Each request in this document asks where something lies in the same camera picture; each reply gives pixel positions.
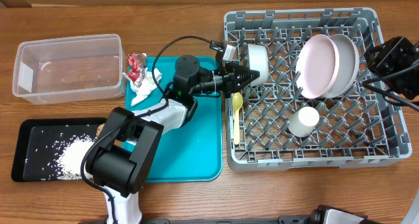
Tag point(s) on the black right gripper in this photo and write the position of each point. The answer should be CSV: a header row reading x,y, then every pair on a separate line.
x,y
381,64

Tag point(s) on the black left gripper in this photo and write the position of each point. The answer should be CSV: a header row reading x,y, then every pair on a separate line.
x,y
230,74

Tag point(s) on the yellow plastic spoon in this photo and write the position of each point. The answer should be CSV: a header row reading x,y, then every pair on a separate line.
x,y
237,102

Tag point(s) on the grey bowl with rice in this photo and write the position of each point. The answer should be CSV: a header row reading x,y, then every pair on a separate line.
x,y
258,60

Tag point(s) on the grey plate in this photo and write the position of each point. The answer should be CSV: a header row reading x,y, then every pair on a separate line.
x,y
348,66

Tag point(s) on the pink rimmed white plate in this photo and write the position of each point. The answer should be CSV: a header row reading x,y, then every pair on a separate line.
x,y
317,65

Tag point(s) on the white paper cup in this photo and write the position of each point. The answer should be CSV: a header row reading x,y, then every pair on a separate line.
x,y
303,122

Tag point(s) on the white napkin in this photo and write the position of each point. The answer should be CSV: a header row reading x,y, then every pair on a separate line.
x,y
147,86

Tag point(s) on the red foil wrapper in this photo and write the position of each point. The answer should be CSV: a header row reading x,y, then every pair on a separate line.
x,y
137,71

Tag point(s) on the brown food scrap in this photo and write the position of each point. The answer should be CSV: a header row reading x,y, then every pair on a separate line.
x,y
99,129

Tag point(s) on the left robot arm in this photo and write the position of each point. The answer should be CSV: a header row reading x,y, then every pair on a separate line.
x,y
121,158

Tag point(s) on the grey dishwasher rack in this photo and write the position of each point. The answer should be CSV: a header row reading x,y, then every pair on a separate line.
x,y
356,129

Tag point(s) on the teal plastic tray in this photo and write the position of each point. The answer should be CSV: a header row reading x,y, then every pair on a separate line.
x,y
190,153

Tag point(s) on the clear plastic bin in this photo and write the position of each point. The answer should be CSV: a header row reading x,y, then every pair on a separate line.
x,y
70,69

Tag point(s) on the black bin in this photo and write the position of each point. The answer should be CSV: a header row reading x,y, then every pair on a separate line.
x,y
35,146

